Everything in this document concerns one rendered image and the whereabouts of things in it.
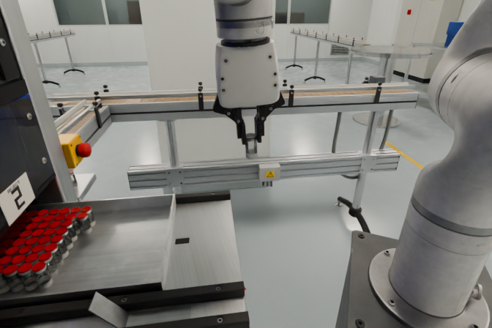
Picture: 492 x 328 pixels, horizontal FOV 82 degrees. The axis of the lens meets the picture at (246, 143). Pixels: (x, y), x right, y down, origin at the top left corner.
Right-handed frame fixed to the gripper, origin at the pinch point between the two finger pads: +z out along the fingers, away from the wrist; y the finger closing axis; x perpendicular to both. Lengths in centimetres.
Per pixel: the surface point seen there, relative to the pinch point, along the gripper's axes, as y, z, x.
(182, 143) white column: 32, 78, -148
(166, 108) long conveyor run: 29, 28, -90
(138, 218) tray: 27.0, 24.5, -9.1
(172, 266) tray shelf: 17.6, 24.3, 6.2
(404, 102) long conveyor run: -98, 38, -89
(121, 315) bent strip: 24.3, 21.8, 16.0
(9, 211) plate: 43.4, 9.7, 1.6
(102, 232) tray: 33.9, 23.8, -5.3
